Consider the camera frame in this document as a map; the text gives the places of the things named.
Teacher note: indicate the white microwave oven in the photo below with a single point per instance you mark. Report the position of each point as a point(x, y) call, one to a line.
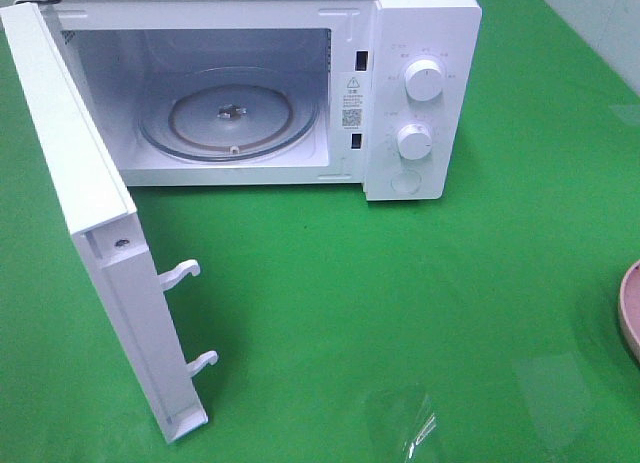
point(361, 48)

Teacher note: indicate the white microwave door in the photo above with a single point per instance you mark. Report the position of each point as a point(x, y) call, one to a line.
point(102, 220)

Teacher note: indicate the white round knob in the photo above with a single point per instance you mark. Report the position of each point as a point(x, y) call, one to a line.
point(424, 79)
point(414, 142)

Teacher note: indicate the glass microwave turntable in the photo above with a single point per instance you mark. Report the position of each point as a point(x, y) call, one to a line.
point(229, 114)

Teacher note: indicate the round door release button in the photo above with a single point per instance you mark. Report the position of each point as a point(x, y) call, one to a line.
point(406, 182)

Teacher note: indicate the pink round plate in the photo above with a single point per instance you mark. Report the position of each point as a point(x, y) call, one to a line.
point(628, 308)

